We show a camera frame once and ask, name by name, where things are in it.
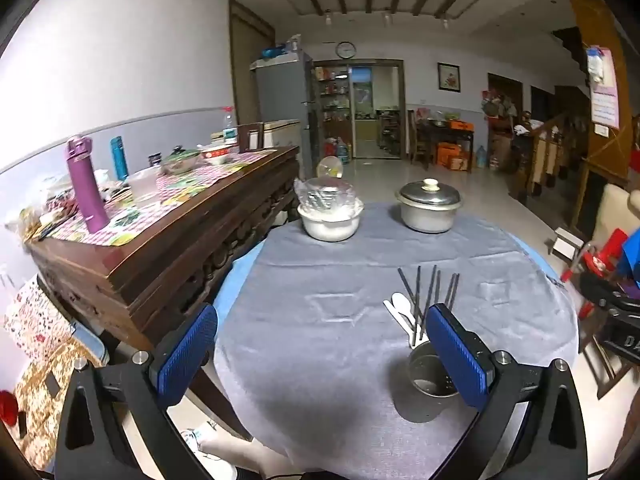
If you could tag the framed wall picture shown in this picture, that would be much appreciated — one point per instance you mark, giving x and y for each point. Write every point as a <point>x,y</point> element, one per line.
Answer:
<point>449,77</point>

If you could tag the chair with golden cushion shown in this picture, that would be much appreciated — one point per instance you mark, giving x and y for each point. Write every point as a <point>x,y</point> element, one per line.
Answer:
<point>50,410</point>

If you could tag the clear plastic container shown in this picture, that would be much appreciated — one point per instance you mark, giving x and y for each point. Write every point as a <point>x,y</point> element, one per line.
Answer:
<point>144,187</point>

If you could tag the pile of bags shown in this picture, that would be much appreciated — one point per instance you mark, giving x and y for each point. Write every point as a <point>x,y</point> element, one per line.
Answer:
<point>45,205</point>

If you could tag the teal thermos bottle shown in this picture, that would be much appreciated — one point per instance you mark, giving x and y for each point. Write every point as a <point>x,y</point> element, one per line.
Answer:
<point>119,157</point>

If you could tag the wall calendar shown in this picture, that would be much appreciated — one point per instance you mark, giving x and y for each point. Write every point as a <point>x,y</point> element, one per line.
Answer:
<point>602,90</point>

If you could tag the grey tablecloth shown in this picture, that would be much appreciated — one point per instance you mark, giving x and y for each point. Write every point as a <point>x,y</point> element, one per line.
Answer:
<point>325,285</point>

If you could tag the white box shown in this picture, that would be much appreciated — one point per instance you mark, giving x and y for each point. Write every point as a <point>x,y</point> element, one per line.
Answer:
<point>565,242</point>

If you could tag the red capped water bottle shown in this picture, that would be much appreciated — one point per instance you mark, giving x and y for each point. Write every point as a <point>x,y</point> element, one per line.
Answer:
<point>227,120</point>

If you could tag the patterned table mat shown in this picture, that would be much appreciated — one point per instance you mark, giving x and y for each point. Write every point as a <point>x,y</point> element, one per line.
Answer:
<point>200,180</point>

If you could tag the shelf with goods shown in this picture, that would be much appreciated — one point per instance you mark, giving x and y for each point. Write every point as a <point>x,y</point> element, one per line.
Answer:
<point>330,95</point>

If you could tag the wooden stair railing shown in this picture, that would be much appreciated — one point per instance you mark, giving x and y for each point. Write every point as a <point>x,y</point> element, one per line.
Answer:
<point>545,150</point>

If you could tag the white plastic spoon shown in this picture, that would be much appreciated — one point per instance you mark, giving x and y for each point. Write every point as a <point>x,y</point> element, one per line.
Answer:
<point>395,312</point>
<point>401,302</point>

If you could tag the clear plastic bag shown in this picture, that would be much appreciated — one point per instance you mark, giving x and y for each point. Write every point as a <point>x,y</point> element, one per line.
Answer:
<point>325,197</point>

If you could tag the red and white bowl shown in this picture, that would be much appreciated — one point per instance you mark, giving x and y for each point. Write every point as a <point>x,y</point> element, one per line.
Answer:
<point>217,155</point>

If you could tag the round wall clock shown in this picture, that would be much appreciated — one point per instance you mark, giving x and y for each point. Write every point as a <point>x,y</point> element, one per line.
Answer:
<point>346,50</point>

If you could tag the bundle of dark chopsticks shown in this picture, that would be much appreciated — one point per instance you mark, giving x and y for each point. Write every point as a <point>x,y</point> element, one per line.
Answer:
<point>419,300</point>

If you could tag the dark wooden table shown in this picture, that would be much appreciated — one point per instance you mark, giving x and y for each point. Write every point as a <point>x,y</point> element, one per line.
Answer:
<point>445,130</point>

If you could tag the blue cloth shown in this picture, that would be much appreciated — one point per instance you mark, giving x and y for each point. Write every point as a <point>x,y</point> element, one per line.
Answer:
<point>632,260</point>

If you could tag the perforated metal utensil holder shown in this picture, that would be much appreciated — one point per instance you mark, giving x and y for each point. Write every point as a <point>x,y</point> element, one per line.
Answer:
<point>430,375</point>

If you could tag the purple thermos bottle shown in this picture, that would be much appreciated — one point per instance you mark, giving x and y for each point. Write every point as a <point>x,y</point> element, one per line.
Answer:
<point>87,190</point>

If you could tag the carved wooden sideboard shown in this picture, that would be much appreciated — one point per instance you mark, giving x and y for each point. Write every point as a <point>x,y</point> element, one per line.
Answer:
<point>175,255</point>

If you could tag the grey refrigerator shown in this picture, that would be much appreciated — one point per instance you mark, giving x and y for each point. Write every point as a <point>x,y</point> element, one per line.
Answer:
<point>280,90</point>

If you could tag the red plastic stool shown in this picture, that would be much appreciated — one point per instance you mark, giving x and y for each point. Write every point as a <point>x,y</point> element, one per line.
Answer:
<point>597,260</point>

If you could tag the small round fan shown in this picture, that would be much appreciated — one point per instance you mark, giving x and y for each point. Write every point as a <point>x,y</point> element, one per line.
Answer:
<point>331,167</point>

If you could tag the blue water jug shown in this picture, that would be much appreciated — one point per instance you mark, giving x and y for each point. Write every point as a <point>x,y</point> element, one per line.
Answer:
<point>343,152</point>
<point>480,157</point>

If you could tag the small wooden stand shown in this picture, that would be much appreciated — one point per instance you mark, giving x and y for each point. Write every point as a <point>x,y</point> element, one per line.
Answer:
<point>250,137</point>

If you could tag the wooden doorway frame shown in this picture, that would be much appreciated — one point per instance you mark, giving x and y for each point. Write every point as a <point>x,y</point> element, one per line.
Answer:
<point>402,110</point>

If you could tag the cream chair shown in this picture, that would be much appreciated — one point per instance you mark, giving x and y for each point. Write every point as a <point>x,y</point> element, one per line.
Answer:
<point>617,210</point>

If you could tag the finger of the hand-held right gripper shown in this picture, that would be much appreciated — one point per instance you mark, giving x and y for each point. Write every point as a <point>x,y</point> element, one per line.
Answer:
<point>597,290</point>

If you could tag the patterned paper bag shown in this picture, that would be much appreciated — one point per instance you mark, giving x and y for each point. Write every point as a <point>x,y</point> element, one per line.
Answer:
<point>35,315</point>

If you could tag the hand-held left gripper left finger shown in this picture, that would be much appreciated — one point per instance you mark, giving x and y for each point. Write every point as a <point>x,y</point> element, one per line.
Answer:
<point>187,345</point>

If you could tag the glass lidded bowl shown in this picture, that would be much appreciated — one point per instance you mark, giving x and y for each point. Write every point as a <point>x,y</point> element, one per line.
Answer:
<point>180,160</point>

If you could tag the aluminium pot lid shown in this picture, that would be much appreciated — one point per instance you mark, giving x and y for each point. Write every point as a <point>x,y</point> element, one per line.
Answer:
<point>430,194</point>

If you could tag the brown wooden door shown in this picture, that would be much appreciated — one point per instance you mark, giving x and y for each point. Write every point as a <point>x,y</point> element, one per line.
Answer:
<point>250,70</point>

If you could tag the red round object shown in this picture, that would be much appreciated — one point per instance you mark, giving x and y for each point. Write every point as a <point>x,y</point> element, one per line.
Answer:
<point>7,407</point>

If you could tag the orange cardboard boxes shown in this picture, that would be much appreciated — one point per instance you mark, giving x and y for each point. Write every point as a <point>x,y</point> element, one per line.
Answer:
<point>452,155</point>

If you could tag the white chest freezer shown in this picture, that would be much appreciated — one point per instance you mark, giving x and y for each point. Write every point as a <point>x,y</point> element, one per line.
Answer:
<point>282,132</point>

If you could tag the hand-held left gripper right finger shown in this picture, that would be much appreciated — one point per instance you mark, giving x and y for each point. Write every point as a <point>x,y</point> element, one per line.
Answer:
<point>455,355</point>

